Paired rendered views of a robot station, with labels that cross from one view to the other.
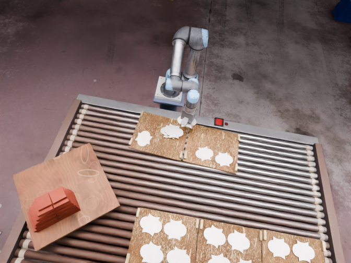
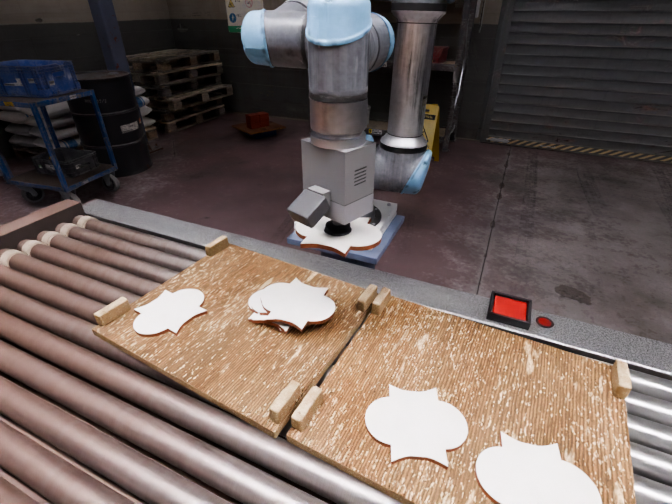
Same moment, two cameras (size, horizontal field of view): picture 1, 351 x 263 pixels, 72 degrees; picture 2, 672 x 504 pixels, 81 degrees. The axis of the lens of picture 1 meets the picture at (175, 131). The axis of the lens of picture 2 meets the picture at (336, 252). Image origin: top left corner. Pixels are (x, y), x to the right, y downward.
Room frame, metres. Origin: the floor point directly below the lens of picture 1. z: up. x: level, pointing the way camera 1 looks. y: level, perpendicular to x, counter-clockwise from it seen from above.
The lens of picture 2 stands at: (0.52, -0.30, 1.43)
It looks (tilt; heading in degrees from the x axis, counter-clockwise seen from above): 32 degrees down; 26
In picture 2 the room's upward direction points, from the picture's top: straight up
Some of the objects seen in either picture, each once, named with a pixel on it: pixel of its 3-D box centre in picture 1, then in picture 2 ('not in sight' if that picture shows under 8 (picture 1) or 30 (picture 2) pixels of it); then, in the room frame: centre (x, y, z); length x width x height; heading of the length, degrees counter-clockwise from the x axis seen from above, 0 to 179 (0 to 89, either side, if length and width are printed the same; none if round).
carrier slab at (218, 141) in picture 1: (212, 147); (467, 402); (0.94, -0.31, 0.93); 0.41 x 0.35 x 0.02; 88
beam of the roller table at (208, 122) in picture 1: (197, 121); (418, 302); (1.19, -0.17, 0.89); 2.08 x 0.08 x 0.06; 91
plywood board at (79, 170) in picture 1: (66, 190); not in sight; (0.37, 0.60, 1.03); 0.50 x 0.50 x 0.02; 41
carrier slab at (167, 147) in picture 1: (160, 134); (244, 313); (0.96, 0.11, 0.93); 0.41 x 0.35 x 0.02; 86
